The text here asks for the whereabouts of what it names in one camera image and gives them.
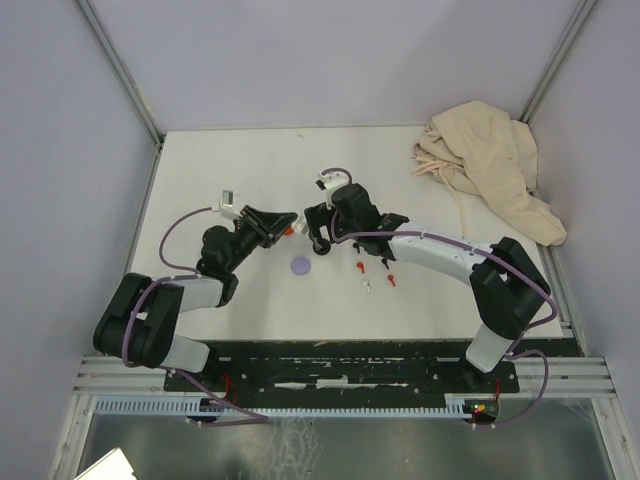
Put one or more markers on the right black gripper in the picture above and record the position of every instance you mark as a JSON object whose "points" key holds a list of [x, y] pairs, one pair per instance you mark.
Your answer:
{"points": [[316, 217]]}

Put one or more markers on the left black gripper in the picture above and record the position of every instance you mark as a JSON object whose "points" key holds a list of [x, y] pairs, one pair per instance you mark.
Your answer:
{"points": [[269, 226]]}

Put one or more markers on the white earbud case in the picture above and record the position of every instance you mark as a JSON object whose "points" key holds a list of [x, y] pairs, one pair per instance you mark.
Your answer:
{"points": [[300, 226]]}

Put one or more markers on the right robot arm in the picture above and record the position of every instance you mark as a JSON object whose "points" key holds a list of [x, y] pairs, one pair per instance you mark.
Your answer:
{"points": [[508, 288]]}

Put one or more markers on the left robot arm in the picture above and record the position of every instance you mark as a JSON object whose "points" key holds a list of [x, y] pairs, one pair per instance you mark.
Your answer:
{"points": [[139, 324]]}

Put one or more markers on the purple earbud case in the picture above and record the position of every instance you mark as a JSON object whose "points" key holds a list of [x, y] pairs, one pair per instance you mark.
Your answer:
{"points": [[300, 265]]}

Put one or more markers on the beige cloth bag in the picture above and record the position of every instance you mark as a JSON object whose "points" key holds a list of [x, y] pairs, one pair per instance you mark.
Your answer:
{"points": [[478, 149]]}

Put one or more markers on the white paper corner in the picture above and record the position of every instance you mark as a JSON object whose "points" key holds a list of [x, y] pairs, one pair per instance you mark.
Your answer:
{"points": [[112, 466]]}

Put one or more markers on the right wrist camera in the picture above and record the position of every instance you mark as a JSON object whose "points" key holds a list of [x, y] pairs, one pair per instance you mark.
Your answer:
{"points": [[333, 178]]}

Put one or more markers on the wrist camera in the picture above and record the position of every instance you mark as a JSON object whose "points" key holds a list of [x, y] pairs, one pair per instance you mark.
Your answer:
{"points": [[226, 206], [333, 178]]}

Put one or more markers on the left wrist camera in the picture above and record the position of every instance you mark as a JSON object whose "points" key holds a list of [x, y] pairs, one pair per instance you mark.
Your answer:
{"points": [[226, 206]]}

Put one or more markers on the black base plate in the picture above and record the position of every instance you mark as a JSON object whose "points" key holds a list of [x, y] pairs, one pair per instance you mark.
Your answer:
{"points": [[343, 374]]}

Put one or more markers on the aluminium frame rail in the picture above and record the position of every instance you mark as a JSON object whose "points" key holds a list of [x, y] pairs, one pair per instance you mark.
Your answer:
{"points": [[568, 378]]}

